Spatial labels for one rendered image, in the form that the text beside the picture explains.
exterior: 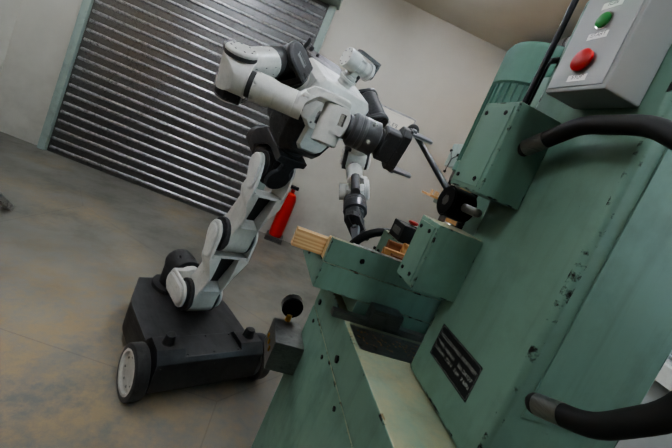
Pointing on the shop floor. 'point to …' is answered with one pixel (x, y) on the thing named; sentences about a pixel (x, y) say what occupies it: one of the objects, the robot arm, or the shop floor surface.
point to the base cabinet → (306, 401)
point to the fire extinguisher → (282, 218)
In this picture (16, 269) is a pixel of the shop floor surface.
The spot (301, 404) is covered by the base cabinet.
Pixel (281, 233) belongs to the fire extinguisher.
